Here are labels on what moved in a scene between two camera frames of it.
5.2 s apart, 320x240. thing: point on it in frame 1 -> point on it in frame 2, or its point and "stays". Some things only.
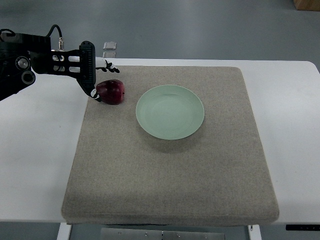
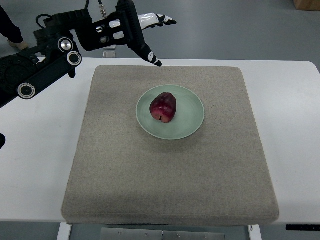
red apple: (111, 92) -> (163, 107)
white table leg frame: (64, 231) stays
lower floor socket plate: (109, 55) stays
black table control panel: (303, 227) stays
